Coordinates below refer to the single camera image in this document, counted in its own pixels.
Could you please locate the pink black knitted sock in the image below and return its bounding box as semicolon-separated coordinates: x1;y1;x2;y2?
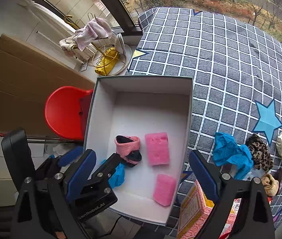
114;135;142;168

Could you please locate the pink sponge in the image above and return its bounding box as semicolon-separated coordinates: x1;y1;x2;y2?
145;132;170;166
153;174;176;207

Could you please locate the leopard print scrunchie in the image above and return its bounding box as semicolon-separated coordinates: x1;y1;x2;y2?
245;133;273;173

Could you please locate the blue cloth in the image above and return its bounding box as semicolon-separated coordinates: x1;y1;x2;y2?
108;159;125;189
212;132;253;180

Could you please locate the beige rolled sock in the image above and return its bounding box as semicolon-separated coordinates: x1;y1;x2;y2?
261;173;279;197

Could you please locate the red plastic chair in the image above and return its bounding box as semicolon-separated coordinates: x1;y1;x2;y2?
44;86;93;141

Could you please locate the light blue fluffy scrunchie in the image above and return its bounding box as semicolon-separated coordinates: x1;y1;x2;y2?
244;168;265;181

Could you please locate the pink patterned carton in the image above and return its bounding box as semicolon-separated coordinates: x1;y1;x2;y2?
177;180;241;239

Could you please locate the green white storage box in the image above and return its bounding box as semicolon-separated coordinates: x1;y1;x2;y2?
84;75;193;225

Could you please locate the brown cardboard sheet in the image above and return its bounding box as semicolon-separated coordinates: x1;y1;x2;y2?
0;34;95;136

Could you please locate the yellow bag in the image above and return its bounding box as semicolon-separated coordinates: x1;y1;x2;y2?
95;47;119;76

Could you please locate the grey checked star blanket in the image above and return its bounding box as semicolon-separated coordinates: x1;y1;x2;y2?
127;7;282;227

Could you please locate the gold wire rack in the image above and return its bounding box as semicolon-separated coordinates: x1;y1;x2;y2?
59;15;132;76

